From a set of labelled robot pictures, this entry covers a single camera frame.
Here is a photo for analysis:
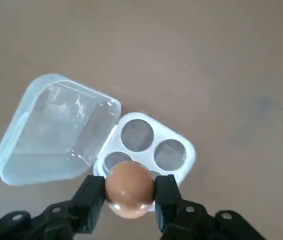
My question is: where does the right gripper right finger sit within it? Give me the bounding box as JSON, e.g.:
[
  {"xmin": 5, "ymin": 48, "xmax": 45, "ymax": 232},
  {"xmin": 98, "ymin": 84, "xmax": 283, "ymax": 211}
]
[{"xmin": 154, "ymin": 173, "xmax": 269, "ymax": 240}]

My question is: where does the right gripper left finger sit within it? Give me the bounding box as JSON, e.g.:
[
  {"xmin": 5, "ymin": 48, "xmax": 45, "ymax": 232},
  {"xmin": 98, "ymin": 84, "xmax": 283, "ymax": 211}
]
[{"xmin": 0, "ymin": 174, "xmax": 107, "ymax": 240}]

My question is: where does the brown egg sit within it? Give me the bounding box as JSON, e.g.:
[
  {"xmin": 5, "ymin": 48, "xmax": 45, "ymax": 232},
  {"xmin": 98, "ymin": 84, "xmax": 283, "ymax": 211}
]
[{"xmin": 104, "ymin": 161, "xmax": 155, "ymax": 220}]

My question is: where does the clear four-slot egg tray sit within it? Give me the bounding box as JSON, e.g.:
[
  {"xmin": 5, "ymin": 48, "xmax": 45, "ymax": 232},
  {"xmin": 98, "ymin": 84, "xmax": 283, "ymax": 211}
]
[{"xmin": 0, "ymin": 73, "xmax": 197, "ymax": 213}]

